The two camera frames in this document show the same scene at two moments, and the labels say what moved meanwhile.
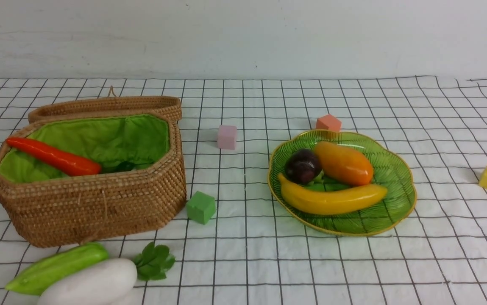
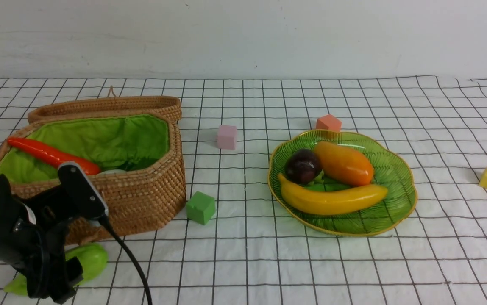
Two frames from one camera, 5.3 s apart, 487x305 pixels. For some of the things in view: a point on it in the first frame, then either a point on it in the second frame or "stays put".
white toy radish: [102, 284] to [113, 171]
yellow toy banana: [319, 202] stays put
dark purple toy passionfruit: [302, 166] stays put
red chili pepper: [54, 159] stays put
